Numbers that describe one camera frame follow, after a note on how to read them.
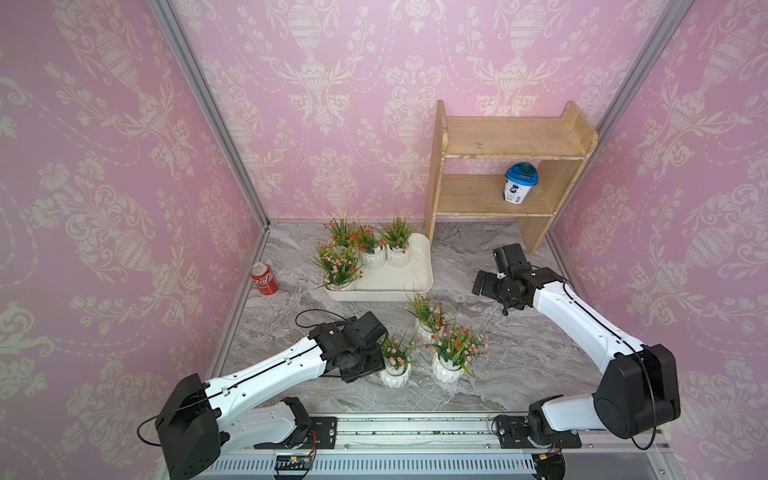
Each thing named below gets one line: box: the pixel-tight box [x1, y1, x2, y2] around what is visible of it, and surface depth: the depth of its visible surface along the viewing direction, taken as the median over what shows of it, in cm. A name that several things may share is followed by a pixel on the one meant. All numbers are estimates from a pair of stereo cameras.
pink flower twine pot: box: [309, 244, 364, 292], surface depth 92 cm
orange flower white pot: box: [323, 211, 361, 254], surface depth 102 cm
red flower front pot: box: [424, 315, 490, 383], surface depth 77 cm
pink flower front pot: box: [381, 336, 419, 389], surface depth 77 cm
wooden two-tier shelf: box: [424, 100, 599, 255], surface depth 89 cm
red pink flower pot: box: [403, 282, 460, 344], surface depth 85 cm
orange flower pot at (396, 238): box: [379, 211, 419, 268], surface depth 105 cm
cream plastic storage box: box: [321, 233, 434, 302], surface depth 107 cm
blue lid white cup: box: [503, 162, 539, 205], surface depth 94 cm
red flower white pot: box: [357, 225, 388, 270], surface depth 105 cm
